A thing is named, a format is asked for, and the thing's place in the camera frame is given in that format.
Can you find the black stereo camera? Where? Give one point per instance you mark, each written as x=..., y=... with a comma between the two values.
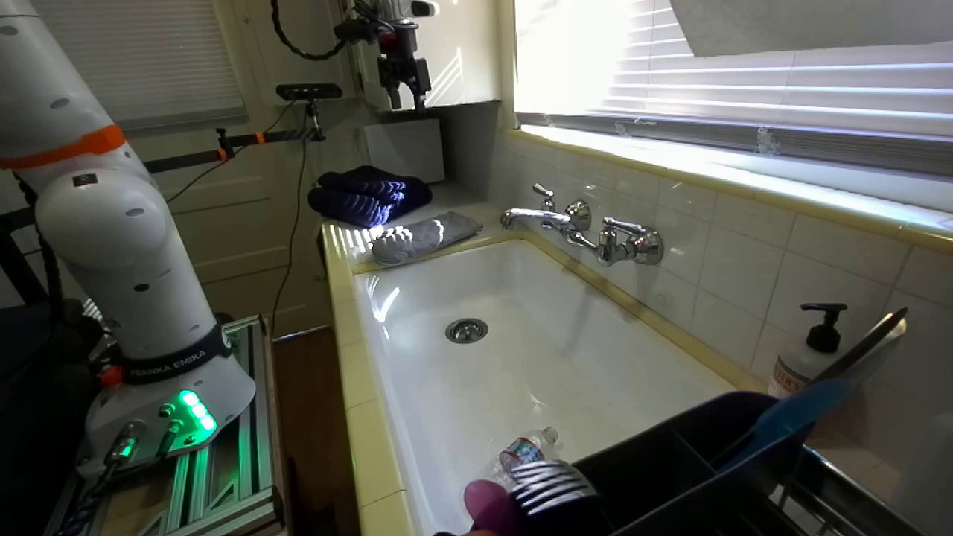
x=308, y=92

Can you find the metal sink drain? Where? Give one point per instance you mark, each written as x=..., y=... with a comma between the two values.
x=466, y=333

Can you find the white ceramic sink basin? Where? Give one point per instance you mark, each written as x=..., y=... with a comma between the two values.
x=555, y=368

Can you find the soap dispenser with black pump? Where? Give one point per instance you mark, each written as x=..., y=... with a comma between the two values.
x=794, y=374

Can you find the white window blinds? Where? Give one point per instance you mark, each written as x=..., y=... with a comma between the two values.
x=149, y=50
x=755, y=92

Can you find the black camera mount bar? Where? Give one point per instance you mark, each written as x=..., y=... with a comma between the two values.
x=238, y=144

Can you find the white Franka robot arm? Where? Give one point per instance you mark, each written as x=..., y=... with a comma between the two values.
x=107, y=249

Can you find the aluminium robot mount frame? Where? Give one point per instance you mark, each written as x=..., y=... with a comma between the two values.
x=255, y=418

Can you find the dark blue folded towel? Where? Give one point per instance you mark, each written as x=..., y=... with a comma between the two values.
x=368, y=196

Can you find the black dish rack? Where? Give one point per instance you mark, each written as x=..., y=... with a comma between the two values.
x=673, y=479

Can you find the chrome wall faucet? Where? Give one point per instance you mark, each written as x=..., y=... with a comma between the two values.
x=614, y=242

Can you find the plastic spatula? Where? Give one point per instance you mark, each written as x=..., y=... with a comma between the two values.
x=794, y=418

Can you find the purple cup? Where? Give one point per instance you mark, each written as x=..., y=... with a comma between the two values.
x=491, y=508

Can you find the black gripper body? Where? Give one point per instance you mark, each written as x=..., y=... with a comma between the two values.
x=402, y=57

